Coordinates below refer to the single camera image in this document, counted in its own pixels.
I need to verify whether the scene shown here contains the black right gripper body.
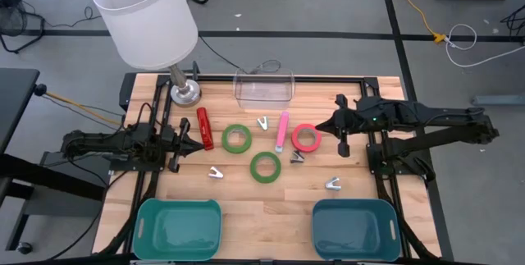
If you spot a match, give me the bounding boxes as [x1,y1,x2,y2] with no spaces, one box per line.
[334,94,364,158]

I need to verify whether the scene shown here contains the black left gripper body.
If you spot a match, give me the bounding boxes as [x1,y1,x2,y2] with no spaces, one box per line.
[158,117,192,174]

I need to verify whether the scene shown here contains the green tape roll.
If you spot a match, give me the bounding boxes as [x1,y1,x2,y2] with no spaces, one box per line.
[221,123,253,154]
[249,151,282,185]

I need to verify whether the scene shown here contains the red tape roll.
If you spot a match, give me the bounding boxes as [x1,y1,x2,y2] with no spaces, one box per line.
[290,123,323,153]

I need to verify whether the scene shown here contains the light blue staple remover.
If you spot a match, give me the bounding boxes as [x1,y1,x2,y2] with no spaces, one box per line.
[325,176,343,192]

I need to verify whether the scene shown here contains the red stapler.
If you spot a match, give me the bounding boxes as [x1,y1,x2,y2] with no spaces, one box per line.
[195,107,216,152]

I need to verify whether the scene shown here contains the pink marker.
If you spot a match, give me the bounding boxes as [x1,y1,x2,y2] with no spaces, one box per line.
[274,111,290,153]

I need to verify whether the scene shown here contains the black power box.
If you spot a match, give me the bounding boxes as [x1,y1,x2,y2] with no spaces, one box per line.
[118,71,139,112]

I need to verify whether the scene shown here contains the clear plastic container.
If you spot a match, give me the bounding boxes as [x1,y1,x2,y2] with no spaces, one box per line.
[232,67,296,110]

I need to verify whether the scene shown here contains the teal plastic bin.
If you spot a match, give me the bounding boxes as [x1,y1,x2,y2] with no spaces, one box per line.
[131,198,223,262]

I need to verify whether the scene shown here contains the dark blue-teal plastic bin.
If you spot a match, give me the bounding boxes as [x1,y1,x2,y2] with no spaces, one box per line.
[311,198,402,262]

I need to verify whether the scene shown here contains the table lamp white shade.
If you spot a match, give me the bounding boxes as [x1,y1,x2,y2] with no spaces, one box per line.
[89,0,202,107]

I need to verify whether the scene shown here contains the grey desk foot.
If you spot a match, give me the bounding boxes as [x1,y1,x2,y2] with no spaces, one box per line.
[470,94,525,107]

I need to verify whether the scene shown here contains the black desk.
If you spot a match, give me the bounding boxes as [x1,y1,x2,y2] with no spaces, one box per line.
[0,67,106,254]

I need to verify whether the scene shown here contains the black floor fan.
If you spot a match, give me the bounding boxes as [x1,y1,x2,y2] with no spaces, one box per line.
[0,0,46,55]

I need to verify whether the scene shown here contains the black lamp cable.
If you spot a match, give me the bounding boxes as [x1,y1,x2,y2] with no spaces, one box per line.
[198,34,283,75]

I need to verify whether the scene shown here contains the yellow-brown cable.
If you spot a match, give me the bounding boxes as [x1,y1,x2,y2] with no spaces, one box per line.
[43,90,125,127]

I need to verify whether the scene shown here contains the yellow extension cable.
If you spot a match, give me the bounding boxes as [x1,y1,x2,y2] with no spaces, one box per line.
[400,0,447,44]

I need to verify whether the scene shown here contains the white floor cable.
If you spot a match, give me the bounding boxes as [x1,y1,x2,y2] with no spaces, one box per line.
[445,23,525,69]

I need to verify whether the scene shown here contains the thin black floor cable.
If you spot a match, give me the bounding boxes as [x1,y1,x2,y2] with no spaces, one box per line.
[20,5,103,29]

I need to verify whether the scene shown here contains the black cable bundle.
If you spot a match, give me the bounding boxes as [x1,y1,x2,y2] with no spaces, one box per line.
[500,4,525,36]

